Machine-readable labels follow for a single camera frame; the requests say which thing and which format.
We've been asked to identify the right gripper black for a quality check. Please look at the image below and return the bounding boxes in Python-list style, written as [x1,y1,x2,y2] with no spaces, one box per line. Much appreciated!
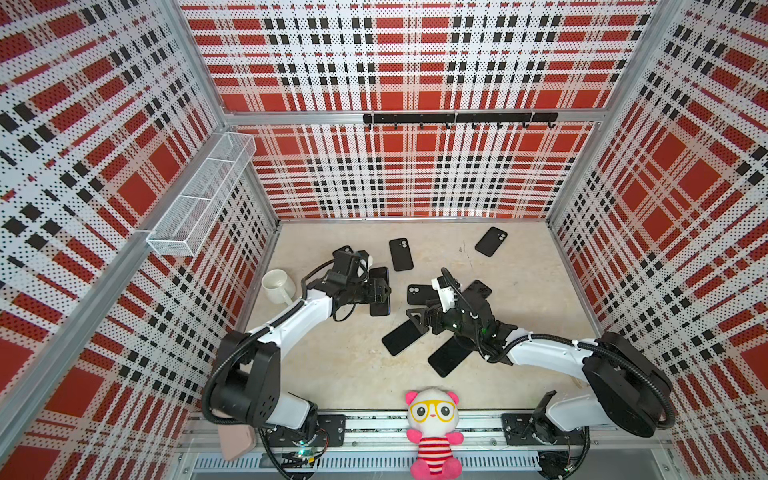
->
[407,299,479,342]

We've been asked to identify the black phone case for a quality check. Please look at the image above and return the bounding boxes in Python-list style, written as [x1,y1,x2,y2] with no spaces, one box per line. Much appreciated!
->
[406,284,439,306]
[389,237,414,272]
[333,245,354,255]
[475,227,508,257]

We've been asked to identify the black phone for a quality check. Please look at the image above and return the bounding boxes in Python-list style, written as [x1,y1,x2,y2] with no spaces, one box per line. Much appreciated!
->
[382,320,428,356]
[428,336,476,378]
[369,267,391,317]

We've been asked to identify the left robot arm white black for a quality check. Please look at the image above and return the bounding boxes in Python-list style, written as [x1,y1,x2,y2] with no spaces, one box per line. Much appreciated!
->
[201,246,391,442]

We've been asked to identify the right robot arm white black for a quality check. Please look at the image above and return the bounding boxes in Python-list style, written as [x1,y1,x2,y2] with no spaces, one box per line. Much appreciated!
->
[406,269,676,443]

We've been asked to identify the pink phone case at edge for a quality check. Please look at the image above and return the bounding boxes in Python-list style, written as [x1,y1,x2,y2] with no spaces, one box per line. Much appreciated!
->
[217,424,256,461]

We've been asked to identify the white mug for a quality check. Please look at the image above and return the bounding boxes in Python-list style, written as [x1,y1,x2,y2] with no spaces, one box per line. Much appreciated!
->
[261,269,296,305]

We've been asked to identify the pink panda plush toy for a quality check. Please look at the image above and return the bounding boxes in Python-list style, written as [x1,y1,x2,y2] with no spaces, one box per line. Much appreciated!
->
[405,388,464,480]

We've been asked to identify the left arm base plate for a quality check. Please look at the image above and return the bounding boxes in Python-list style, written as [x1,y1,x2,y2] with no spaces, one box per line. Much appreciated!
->
[266,414,347,448]

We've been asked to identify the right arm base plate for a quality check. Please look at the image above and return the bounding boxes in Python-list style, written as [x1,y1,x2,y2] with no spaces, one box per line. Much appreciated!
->
[501,413,584,447]

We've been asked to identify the white wire mesh basket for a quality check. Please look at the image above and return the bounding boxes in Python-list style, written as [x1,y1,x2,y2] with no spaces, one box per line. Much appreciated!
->
[147,132,255,257]

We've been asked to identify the black wall hook rail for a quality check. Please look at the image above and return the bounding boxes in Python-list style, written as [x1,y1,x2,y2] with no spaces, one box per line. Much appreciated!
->
[362,112,559,126]

